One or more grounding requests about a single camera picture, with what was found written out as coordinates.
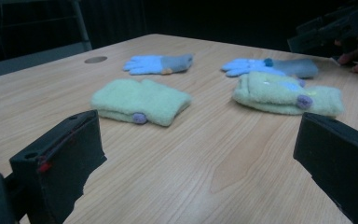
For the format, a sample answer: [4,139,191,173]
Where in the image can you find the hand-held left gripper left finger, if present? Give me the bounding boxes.
[9,109,107,224]

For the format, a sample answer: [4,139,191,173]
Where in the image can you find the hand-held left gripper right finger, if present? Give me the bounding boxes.
[293,112,358,224]

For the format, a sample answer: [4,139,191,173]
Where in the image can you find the green fuzzy glove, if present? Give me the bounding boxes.
[232,71,345,118]

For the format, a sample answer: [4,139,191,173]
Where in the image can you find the blue knit glove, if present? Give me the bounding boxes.
[221,57,320,79]
[122,53,195,77]

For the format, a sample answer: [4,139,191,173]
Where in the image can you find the green sock pair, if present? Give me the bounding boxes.
[89,77,194,128]

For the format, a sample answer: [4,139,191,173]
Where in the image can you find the round table grommet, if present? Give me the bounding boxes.
[84,55,108,64]

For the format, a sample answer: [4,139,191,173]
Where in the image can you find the white metal desk frame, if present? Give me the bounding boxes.
[0,0,93,52]

